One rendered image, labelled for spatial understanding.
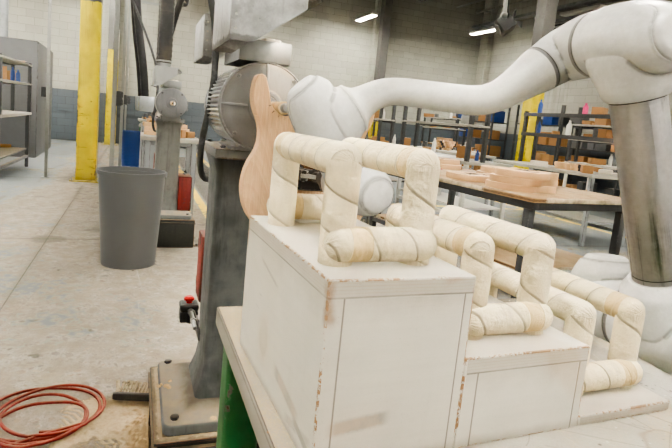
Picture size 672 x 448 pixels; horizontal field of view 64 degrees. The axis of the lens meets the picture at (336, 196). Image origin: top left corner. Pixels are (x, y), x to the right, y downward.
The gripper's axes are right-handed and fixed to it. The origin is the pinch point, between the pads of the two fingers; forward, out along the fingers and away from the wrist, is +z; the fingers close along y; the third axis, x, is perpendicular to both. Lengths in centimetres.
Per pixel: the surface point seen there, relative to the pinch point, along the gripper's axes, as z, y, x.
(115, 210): 281, -51, -62
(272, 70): 19.5, -8.1, 25.9
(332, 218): -88, -27, 3
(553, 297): -83, 5, -6
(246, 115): 19.0, -14.2, 12.6
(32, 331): 172, -85, -109
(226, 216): 35.2, -14.2, -19.1
